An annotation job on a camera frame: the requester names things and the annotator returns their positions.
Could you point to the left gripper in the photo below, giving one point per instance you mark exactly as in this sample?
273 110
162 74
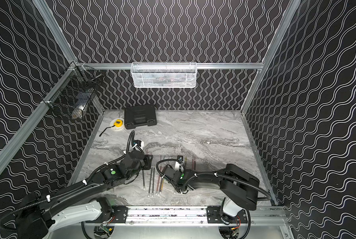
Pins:
146 161

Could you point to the red pencil pink cap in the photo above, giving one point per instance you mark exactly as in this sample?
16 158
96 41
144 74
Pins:
158 185

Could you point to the dark blue pencil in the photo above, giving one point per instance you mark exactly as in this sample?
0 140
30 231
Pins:
159 187

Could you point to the dark grey pencil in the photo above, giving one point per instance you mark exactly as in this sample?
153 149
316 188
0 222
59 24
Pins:
143 179

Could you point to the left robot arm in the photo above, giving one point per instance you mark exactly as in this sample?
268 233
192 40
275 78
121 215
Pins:
35 216

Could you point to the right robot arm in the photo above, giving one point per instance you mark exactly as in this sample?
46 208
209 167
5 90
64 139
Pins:
241 189

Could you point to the yellow tape measure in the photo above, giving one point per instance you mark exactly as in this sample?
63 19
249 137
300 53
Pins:
115 125

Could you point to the black plastic tool case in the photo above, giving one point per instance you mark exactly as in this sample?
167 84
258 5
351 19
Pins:
142 115

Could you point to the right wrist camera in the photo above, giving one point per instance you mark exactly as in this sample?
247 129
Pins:
178 166

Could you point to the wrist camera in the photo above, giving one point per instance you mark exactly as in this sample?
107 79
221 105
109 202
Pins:
178 166
138 144

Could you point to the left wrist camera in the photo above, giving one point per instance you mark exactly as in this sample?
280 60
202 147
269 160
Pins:
138 144

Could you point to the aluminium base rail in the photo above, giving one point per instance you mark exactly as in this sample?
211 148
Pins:
181 222

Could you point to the white mesh wall basket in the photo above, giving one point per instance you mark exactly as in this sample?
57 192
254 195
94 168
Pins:
164 74

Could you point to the black wire wall basket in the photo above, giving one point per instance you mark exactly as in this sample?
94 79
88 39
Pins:
76 94

